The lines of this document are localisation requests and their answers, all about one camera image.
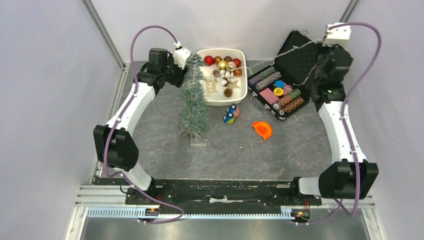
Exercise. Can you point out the orange shiny bauble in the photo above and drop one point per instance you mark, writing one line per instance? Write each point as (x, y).
(237, 72)

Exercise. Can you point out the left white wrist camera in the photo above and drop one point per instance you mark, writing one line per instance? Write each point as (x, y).
(181, 56)

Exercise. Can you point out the small frosted christmas tree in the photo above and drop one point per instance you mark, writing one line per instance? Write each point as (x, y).
(194, 111)

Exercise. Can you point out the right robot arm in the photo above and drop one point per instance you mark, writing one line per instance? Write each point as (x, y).
(350, 175)

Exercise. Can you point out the yellow dealer chip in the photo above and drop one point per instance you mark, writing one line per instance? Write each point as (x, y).
(278, 91)

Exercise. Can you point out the black poker chip case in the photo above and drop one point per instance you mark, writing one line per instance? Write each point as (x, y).
(290, 70)

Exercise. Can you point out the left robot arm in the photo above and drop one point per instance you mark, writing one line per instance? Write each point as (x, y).
(114, 143)

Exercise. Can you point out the white cotton boll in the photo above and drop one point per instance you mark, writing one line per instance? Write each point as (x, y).
(225, 82)

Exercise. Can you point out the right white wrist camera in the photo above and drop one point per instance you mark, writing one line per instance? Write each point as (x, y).
(336, 36)

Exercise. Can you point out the white plastic tray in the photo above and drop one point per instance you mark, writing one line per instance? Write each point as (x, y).
(218, 99)

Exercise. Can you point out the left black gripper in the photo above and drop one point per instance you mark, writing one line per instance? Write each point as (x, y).
(181, 73)

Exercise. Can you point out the orange round toy disc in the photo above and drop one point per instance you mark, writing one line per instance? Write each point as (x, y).
(236, 112)

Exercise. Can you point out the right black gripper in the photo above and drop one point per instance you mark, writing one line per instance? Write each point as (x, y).
(331, 62)

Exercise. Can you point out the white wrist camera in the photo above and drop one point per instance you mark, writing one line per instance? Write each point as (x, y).
(181, 56)
(336, 36)

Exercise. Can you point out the gold star topper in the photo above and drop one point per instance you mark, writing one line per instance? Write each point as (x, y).
(233, 84)

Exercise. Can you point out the red glitter bauble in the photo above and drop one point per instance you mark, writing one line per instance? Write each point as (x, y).
(209, 60)

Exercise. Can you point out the clear battery box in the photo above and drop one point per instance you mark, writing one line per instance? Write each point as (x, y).
(199, 142)

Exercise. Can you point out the dark red bauble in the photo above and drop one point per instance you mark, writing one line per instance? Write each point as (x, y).
(237, 62)

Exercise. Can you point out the orange semicircle plastic piece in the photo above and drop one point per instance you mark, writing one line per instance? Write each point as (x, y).
(263, 129)

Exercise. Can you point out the silver gold bauble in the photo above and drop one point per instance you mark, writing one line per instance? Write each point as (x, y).
(230, 66)

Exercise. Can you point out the gold shiny bauble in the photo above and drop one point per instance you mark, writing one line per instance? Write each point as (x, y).
(222, 64)

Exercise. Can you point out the brown pine cone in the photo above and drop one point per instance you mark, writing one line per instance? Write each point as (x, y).
(228, 92)

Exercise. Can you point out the gold merry christmas sign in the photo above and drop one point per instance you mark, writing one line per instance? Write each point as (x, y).
(210, 86)

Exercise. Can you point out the pink card deck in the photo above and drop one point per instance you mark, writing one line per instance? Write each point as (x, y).
(269, 96)

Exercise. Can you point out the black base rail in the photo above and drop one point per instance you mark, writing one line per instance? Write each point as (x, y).
(212, 197)

